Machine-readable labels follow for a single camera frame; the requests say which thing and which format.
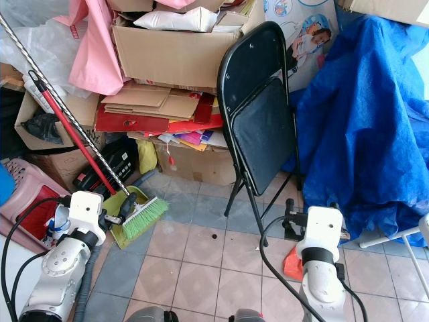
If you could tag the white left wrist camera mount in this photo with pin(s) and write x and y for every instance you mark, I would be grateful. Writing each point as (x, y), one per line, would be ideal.
(86, 211)

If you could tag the flattened cardboard stack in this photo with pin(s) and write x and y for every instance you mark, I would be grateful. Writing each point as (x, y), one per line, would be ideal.
(154, 104)

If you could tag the grey robot leg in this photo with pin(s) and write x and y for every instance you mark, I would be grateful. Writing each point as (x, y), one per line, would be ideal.
(151, 315)
(249, 316)

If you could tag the grey right robot leg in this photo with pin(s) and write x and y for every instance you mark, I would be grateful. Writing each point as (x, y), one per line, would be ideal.
(249, 316)

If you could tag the cardboard box with black cloth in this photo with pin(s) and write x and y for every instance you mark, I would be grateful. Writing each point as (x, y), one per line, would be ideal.
(84, 111)

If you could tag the white plastic pouch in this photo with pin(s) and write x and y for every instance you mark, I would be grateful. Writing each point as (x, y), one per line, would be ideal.
(177, 20)

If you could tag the orange cloth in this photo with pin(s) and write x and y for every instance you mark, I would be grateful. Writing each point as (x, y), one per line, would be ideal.
(293, 263)

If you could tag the cardboard box with papers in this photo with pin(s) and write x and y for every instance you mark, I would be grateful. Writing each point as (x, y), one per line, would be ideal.
(194, 168)

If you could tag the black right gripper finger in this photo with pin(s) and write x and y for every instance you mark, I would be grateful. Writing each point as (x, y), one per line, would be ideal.
(334, 205)
(289, 209)

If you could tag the grey left robot leg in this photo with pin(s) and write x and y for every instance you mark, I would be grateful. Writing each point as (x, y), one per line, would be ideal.
(151, 315)

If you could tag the blue tarpaulin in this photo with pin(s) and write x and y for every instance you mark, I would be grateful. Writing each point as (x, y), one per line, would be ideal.
(362, 127)

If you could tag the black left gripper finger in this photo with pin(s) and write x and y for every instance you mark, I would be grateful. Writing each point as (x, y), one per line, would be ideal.
(127, 205)

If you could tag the pink plastic laundry basket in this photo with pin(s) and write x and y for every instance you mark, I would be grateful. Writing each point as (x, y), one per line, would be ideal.
(27, 191)

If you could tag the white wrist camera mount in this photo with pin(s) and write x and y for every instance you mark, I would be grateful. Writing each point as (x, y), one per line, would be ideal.
(86, 211)
(320, 231)

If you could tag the large open cardboard box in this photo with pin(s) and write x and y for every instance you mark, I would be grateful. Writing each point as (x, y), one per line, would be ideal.
(167, 57)

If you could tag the white drying rack tube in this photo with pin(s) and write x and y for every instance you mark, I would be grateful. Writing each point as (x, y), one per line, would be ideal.
(395, 235)

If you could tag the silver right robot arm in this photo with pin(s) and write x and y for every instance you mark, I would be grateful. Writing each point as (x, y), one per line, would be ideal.
(322, 288)

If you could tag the red flat gift box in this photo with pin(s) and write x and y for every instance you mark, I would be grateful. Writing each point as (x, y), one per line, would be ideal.
(131, 123)

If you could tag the clear plastic bag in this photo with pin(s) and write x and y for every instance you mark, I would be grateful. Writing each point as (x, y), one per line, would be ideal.
(43, 47)

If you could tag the black and red case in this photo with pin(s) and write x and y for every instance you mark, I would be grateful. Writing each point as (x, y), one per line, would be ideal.
(117, 161)

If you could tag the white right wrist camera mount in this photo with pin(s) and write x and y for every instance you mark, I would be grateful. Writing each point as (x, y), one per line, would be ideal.
(320, 231)

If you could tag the yellow plastic bag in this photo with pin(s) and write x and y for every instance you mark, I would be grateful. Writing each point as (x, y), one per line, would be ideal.
(147, 157)

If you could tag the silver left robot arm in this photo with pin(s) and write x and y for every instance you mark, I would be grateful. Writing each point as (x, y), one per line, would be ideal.
(59, 265)

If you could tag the white and blue shoe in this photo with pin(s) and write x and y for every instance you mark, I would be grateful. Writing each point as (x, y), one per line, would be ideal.
(62, 221)

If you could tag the plain cardboard box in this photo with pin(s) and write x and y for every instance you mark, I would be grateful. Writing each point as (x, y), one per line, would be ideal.
(385, 8)

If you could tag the white box with child picture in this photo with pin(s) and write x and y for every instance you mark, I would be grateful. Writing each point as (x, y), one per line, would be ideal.
(308, 37)

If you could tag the black folding chair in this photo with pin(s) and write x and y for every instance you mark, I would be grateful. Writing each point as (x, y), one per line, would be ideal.
(261, 127)

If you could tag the black crumpled cloth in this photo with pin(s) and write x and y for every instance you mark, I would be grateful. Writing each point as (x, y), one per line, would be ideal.
(43, 127)

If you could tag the white plastic bottle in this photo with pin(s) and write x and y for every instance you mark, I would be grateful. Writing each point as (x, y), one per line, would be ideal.
(37, 90)

